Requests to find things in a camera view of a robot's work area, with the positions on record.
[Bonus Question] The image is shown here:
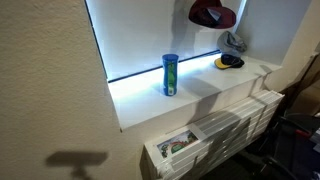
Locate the maroon baseball cap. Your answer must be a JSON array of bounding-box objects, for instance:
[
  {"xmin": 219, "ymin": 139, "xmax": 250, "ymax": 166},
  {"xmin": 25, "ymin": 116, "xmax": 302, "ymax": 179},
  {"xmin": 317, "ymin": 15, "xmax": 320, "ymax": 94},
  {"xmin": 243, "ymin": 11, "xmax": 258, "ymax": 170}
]
[{"xmin": 188, "ymin": 0, "xmax": 237, "ymax": 30}]

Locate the blue cylindrical canister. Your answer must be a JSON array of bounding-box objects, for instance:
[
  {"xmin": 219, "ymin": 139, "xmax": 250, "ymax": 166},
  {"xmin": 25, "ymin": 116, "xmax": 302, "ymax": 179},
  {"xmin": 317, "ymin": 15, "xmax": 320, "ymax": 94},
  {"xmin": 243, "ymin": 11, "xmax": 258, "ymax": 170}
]
[{"xmin": 161, "ymin": 53, "xmax": 180, "ymax": 97}]

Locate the yellow and black cap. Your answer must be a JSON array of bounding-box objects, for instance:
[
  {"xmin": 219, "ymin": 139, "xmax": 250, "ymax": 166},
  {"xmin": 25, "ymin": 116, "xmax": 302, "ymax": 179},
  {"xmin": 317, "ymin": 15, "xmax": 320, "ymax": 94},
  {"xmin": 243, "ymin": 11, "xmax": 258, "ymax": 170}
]
[{"xmin": 214, "ymin": 53, "xmax": 245, "ymax": 70}]

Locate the gray baseball cap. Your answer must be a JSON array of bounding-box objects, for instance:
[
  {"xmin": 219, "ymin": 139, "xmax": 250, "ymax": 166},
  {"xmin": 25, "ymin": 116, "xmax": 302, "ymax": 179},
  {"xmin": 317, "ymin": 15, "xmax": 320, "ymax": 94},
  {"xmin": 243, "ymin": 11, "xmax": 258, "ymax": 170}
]
[{"xmin": 217, "ymin": 30, "xmax": 248, "ymax": 58}]

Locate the white wall radiator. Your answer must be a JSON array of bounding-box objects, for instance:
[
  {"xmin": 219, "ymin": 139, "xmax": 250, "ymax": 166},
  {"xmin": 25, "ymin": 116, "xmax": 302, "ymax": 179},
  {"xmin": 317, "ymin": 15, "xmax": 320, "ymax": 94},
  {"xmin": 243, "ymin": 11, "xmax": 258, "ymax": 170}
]
[{"xmin": 139, "ymin": 89, "xmax": 285, "ymax": 180}]

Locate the black cart with red handle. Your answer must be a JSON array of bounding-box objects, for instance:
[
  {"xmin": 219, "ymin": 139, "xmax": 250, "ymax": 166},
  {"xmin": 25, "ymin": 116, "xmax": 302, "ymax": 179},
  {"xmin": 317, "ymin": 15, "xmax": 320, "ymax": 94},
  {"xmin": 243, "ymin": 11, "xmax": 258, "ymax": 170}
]
[{"xmin": 259, "ymin": 113, "xmax": 320, "ymax": 180}]

